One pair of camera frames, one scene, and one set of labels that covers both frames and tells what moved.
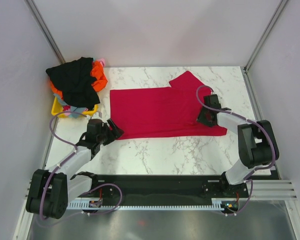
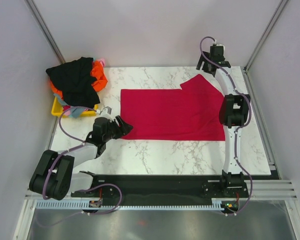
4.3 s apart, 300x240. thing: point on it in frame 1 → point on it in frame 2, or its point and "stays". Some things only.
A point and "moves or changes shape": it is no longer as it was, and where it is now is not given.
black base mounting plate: [156, 187] stays
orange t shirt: [96, 69] stays
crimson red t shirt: [163, 112] moves or changes shape
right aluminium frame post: [270, 25] stays
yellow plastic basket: [57, 107] stays
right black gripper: [201, 119] → [201, 60]
